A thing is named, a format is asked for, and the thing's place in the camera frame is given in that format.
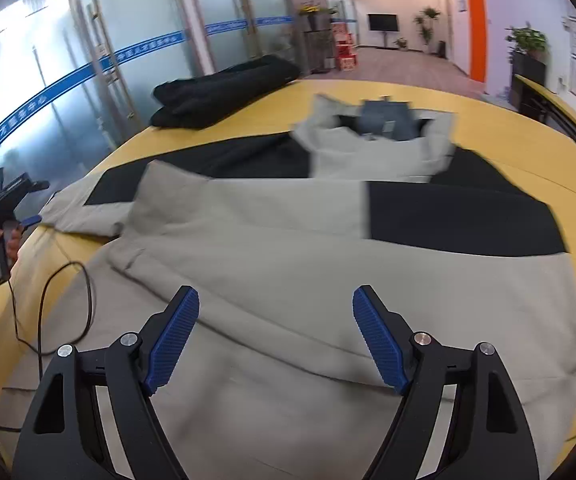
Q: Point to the beige and black jacket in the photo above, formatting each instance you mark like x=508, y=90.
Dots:
x=276, y=233

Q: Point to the potted green plant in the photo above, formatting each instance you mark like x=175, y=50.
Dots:
x=528, y=52

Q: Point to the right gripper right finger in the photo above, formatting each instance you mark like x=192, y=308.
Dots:
x=488, y=435

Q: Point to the sunflower pot on stand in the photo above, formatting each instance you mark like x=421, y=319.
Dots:
x=318, y=37

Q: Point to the orange door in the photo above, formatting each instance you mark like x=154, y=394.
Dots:
x=478, y=40

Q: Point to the red boxes stack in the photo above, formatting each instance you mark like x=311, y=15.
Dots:
x=345, y=49

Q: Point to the folded black garment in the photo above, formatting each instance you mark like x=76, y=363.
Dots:
x=199, y=103

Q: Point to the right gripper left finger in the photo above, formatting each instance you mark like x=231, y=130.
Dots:
x=62, y=436

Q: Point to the black wall television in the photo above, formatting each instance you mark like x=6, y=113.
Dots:
x=378, y=22

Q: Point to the narrow yellow side table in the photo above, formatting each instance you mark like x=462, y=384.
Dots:
x=540, y=104

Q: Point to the tall corner plant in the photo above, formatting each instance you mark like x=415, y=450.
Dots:
x=425, y=20

